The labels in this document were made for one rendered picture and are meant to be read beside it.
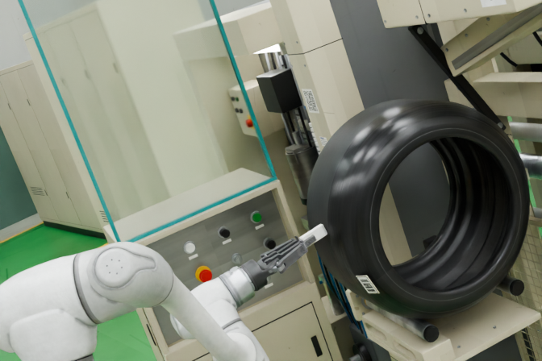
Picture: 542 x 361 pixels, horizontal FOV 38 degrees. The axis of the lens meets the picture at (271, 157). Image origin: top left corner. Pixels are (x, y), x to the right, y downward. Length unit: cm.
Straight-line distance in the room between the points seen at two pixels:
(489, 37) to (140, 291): 121
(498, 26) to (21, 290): 135
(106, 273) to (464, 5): 109
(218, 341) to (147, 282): 40
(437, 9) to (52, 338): 124
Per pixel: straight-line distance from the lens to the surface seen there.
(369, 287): 200
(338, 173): 198
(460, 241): 241
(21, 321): 143
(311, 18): 226
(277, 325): 264
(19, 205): 1083
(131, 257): 135
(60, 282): 141
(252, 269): 195
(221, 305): 191
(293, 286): 268
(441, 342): 215
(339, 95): 229
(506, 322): 229
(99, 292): 137
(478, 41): 223
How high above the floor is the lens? 189
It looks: 12 degrees down
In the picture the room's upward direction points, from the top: 20 degrees counter-clockwise
